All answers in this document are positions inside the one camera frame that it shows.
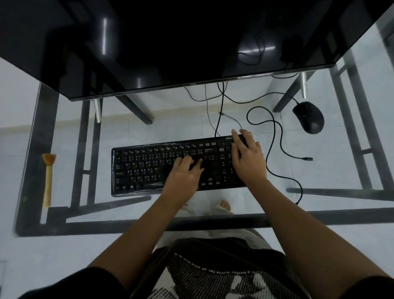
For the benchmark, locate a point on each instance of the person's left hand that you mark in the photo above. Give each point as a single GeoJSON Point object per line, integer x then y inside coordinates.
{"type": "Point", "coordinates": [182, 181]}

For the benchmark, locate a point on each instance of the person's right hand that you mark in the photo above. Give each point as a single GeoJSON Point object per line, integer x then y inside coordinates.
{"type": "Point", "coordinates": [250, 163]}

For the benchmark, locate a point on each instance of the person's right thumb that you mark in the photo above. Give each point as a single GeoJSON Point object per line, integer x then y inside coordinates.
{"type": "Point", "coordinates": [235, 155]}

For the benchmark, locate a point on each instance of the person's right middle finger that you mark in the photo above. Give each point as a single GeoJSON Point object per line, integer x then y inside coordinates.
{"type": "Point", "coordinates": [247, 138]}

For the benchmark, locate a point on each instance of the person's left thumb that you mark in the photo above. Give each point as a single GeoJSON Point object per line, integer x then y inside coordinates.
{"type": "Point", "coordinates": [200, 173]}

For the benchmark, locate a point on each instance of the person's right forearm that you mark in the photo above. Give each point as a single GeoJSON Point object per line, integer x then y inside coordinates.
{"type": "Point", "coordinates": [307, 234]}

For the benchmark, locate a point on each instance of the person's left forearm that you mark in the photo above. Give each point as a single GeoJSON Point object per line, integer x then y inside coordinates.
{"type": "Point", "coordinates": [141, 237]}

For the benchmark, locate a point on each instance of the person's bare foot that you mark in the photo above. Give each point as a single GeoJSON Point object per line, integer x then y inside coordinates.
{"type": "Point", "coordinates": [225, 205]}

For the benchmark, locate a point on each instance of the light grey trousers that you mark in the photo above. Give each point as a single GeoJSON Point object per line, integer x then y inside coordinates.
{"type": "Point", "coordinates": [215, 226]}

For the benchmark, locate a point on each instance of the black computer keyboard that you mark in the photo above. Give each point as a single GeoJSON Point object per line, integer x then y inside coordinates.
{"type": "Point", "coordinates": [144, 166]}

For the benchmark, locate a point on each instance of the black computer mouse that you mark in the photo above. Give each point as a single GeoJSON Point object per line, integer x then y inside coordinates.
{"type": "Point", "coordinates": [309, 118]}

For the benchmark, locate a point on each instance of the silver monitor stand foot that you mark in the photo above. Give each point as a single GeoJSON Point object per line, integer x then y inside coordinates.
{"type": "Point", "coordinates": [303, 84]}
{"type": "Point", "coordinates": [97, 111]}

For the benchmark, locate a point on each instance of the black printed shirt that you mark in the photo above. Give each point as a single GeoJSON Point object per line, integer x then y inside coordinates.
{"type": "Point", "coordinates": [221, 271]}

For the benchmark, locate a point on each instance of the large black monitor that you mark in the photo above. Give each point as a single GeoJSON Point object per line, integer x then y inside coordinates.
{"type": "Point", "coordinates": [184, 40]}

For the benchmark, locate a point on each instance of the black metal table frame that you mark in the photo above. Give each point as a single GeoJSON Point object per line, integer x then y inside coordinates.
{"type": "Point", "coordinates": [34, 172]}

